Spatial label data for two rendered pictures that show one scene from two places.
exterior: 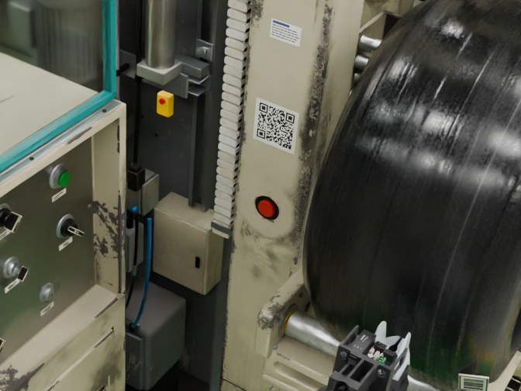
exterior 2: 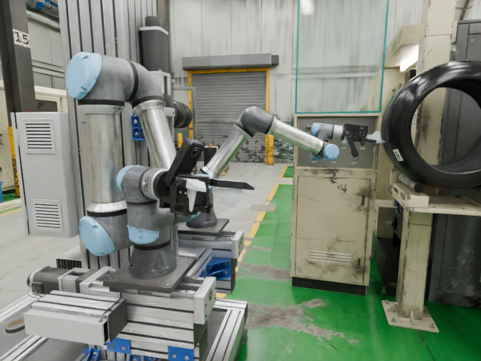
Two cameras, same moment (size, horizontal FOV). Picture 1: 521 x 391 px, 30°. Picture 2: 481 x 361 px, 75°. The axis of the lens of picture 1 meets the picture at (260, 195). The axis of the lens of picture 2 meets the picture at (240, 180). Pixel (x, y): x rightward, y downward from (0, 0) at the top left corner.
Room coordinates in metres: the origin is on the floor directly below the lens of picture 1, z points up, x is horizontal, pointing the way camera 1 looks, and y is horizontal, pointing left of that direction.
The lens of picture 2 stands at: (-0.08, -1.58, 1.17)
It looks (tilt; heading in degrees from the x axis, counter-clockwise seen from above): 10 degrees down; 78
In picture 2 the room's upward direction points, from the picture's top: straight up
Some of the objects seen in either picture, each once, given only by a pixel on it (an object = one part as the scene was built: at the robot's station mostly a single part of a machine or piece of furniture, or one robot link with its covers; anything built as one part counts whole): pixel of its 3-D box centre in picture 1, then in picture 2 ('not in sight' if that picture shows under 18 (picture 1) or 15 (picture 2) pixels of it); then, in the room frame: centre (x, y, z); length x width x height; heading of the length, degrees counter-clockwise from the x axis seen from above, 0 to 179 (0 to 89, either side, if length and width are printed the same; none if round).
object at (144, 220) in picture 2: not in sight; (148, 218); (-0.15, -0.77, 0.94); 0.11 x 0.08 x 0.11; 41
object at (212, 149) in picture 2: not in sight; (212, 157); (0.90, 6.66, 0.38); 1.20 x 0.80 x 0.76; 74
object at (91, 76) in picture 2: not in sight; (107, 157); (-0.26, -0.66, 1.09); 0.15 x 0.12 x 0.55; 41
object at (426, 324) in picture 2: not in sight; (408, 313); (1.33, -0.04, 0.02); 0.27 x 0.27 x 0.04; 62
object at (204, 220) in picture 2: not in sight; (201, 213); (0.04, -0.12, 0.77); 0.15 x 0.15 x 0.10
